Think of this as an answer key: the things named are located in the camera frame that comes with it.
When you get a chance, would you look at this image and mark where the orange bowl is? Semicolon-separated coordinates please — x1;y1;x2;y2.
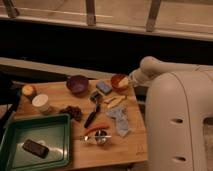
111;74;129;91

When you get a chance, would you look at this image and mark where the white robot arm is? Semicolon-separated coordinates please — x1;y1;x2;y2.
130;56;213;171

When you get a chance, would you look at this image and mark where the blue sponge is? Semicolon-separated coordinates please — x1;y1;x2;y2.
96;81;112;95

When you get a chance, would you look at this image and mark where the yellow banana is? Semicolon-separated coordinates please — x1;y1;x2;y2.
104;95;126;109

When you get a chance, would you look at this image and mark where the clear plastic bag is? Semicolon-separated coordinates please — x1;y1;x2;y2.
106;106;130;137

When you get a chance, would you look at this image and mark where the purple bowl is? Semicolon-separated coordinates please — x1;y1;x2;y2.
66;75;89;94

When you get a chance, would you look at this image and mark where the wooden cutting board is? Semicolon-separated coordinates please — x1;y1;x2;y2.
12;79;148;171

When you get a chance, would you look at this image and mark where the orange carrot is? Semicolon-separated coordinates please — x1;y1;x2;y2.
84;123;109;136

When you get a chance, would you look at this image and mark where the bunch of dark grapes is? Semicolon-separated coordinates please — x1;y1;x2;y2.
60;106;82;122

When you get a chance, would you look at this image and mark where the metal measuring cup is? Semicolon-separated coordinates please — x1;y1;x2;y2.
80;130;111;145

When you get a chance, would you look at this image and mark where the white cup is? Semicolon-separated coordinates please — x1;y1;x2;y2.
32;94;50;113

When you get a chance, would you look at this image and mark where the orange round fruit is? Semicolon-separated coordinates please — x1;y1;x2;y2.
22;84;37;97

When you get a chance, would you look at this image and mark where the green plastic tray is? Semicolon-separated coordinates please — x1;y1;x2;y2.
0;114;70;171

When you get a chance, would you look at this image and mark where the dark brown rectangular block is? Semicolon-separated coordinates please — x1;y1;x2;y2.
22;139;49;158

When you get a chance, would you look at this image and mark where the black handled peeler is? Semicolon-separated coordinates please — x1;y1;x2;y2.
84;91;102;128

